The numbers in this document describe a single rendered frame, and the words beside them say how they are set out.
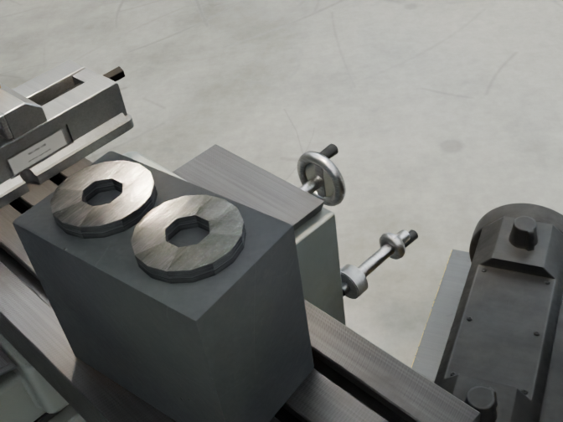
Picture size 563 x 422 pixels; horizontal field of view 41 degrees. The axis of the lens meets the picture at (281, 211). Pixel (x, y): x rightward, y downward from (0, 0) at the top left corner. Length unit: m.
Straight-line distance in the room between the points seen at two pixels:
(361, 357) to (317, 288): 0.56
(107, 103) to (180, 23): 2.45
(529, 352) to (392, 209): 1.18
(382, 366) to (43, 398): 0.44
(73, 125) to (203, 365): 0.56
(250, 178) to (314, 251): 0.17
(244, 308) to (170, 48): 2.79
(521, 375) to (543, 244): 0.26
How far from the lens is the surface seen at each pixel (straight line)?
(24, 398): 1.00
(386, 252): 1.43
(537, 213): 1.38
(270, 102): 2.83
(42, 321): 0.86
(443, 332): 1.44
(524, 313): 1.22
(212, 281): 0.57
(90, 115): 1.08
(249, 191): 1.27
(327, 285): 1.32
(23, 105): 1.02
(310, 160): 1.40
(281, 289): 0.62
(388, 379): 0.73
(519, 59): 3.02
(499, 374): 1.15
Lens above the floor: 1.50
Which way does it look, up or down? 40 degrees down
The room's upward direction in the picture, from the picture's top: 9 degrees counter-clockwise
